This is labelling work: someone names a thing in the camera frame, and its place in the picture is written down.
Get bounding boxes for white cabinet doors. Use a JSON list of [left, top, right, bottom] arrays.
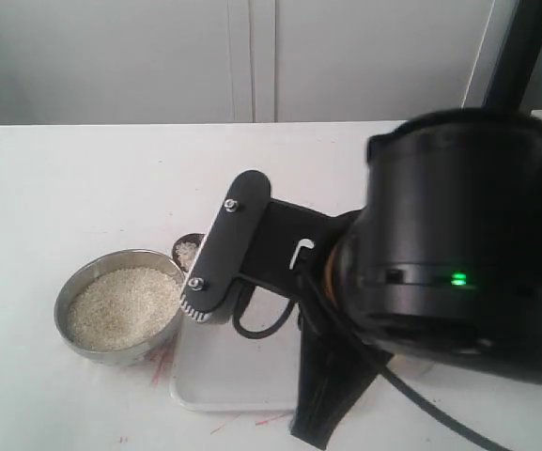
[[0, 1, 499, 125]]

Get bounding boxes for steel bowl of rice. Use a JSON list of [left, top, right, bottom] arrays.
[[54, 249, 184, 366]]

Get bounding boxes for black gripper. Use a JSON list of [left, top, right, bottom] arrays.
[[290, 267, 393, 450]]

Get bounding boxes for dark vertical post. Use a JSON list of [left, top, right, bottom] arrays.
[[481, 0, 542, 110]]

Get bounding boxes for brown wooden spoon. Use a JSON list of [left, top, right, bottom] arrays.
[[171, 233, 205, 272]]

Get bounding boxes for white rectangular tray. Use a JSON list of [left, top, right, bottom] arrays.
[[170, 310, 301, 412]]

